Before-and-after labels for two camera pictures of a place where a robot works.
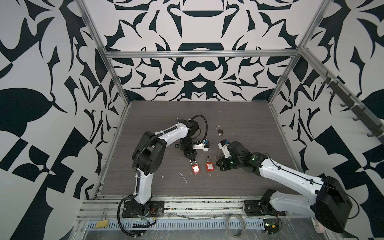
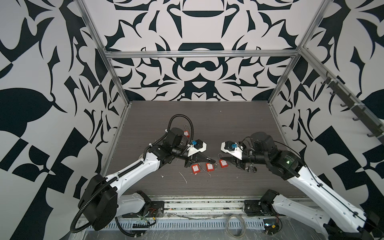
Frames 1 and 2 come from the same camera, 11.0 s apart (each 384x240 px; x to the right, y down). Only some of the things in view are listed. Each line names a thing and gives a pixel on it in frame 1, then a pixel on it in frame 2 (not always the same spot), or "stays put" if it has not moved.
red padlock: (210, 165) stays put
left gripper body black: (189, 151) to (189, 160)
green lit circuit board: (271, 225) stays put
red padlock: (195, 168) stays put
